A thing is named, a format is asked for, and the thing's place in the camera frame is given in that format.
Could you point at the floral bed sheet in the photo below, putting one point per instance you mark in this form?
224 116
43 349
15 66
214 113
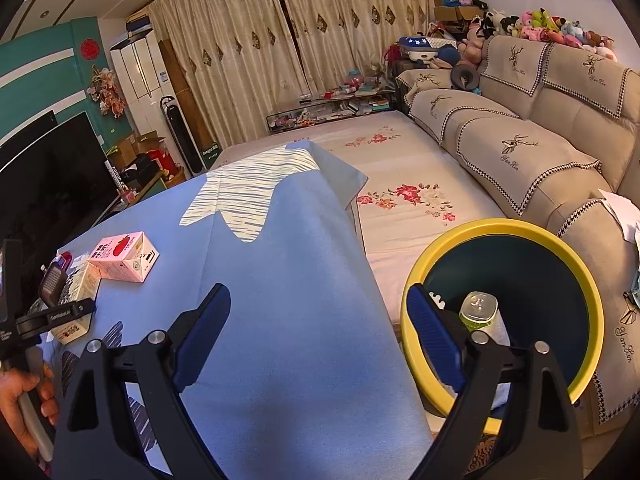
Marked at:
415 160

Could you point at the low cluttered shelf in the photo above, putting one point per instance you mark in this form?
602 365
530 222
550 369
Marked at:
325 112

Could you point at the red box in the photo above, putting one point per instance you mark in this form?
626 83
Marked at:
162 160

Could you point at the person's left hand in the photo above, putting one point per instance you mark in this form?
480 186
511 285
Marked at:
10 400

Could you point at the black flat television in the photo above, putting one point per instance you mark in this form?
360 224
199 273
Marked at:
55 180

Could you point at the blue star-print bag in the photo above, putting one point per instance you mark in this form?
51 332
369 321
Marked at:
422 45

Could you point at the clear plastic bottle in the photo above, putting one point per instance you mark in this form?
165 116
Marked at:
479 310

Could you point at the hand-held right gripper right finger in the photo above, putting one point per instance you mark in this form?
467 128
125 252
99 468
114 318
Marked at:
432 341

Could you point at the artificial flower bunch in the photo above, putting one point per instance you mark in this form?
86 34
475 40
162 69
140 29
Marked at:
106 91

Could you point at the pile of plush toys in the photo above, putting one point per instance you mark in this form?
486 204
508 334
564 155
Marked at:
545 25

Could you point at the red round wall ornament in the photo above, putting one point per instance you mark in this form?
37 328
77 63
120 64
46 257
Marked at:
90 48

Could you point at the beige patterned curtains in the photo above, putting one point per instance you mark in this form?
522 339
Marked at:
300 35

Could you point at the red and blue packets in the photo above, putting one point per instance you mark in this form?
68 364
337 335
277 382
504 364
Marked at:
62 261

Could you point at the beige sofa with deer covers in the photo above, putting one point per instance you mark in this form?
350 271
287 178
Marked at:
550 125

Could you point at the dark ribbed box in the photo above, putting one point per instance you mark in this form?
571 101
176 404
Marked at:
52 286

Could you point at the pink drink carton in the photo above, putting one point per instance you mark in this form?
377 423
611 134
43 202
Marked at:
122 257

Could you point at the dark bin yellow rim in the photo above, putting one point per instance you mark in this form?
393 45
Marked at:
525 270

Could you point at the brown cardboard boxes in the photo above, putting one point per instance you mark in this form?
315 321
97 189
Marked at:
140 144

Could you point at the black wall panel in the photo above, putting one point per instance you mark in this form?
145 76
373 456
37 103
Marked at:
30 127

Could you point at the pale green cardboard box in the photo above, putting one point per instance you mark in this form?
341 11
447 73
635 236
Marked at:
82 285

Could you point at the wooden side cabinet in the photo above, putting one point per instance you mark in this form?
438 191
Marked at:
145 187

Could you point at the blue cloth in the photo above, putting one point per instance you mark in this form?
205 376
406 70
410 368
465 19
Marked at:
290 310

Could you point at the rolled brown mat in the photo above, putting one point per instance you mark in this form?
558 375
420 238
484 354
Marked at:
187 95

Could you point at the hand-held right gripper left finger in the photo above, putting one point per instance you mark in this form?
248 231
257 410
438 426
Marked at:
200 341

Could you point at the grey neck pillow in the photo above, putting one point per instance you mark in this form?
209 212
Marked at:
466 79

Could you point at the black tower fan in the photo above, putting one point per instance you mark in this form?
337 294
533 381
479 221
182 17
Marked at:
182 135

